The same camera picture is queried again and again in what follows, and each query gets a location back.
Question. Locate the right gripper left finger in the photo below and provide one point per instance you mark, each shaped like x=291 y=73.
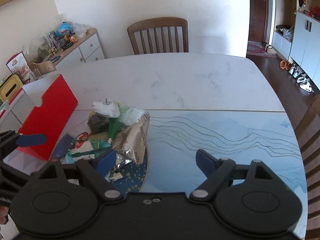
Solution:
x=93 y=173

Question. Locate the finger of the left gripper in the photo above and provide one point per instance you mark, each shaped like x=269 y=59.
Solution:
x=31 y=140

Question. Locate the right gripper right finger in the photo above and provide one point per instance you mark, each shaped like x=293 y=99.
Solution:
x=218 y=173

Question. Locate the white green plush charm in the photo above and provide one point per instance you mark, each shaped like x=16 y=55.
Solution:
x=82 y=147

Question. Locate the red and white cardboard box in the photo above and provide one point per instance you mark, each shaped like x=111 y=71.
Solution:
x=40 y=107

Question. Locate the silver foil snack bag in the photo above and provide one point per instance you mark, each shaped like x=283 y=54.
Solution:
x=130 y=143

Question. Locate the green tassel ornament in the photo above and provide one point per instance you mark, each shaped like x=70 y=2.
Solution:
x=128 y=116

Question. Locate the white shell pouch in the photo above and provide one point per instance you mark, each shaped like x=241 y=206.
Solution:
x=107 y=108

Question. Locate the person left hand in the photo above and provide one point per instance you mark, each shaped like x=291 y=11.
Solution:
x=4 y=211

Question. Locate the yellow tissue box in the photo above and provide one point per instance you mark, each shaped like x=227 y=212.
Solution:
x=10 y=87

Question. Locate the clear drinking glass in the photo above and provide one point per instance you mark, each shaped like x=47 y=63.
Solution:
x=36 y=73

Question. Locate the red white snack bag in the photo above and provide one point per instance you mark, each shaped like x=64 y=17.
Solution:
x=18 y=65

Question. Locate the wooden basket box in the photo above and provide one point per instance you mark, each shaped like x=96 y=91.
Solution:
x=43 y=67

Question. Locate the wooden chair right side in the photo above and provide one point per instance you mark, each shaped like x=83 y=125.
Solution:
x=310 y=156

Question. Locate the white drawer sideboard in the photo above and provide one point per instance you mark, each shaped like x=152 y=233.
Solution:
x=88 y=49

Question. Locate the blue globe toy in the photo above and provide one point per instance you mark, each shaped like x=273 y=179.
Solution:
x=63 y=29

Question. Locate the patterned door rug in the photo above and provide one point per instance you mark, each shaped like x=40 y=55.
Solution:
x=261 y=49

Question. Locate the brown wooden chair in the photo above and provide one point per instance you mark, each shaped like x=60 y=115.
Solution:
x=159 y=35

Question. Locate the dark wooden door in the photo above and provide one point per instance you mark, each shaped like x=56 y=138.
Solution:
x=258 y=20

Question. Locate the white wall cabinet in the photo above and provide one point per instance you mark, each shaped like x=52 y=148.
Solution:
x=296 y=35

